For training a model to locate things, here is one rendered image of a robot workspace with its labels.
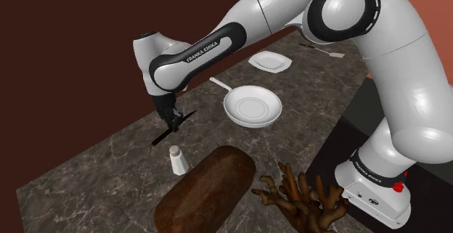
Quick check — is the spatula with black handle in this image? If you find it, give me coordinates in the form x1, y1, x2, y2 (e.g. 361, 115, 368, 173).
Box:
298, 42, 346, 59

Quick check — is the dark robot stand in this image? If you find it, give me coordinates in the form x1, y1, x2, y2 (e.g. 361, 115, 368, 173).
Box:
305, 78, 453, 233

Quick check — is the brown branching coral ornament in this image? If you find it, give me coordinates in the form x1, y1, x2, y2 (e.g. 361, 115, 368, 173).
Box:
250, 161, 350, 233

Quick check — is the brown bread loaf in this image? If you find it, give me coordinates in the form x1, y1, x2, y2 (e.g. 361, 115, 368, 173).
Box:
153, 145, 257, 233

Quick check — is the white salt shaker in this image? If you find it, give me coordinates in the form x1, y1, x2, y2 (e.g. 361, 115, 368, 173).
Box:
168, 144, 190, 176

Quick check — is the white frying pan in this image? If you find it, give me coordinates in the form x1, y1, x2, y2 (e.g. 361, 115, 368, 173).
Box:
208, 76, 283, 129

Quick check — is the white square plate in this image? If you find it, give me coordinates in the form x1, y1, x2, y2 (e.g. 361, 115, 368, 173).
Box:
248, 50, 293, 74

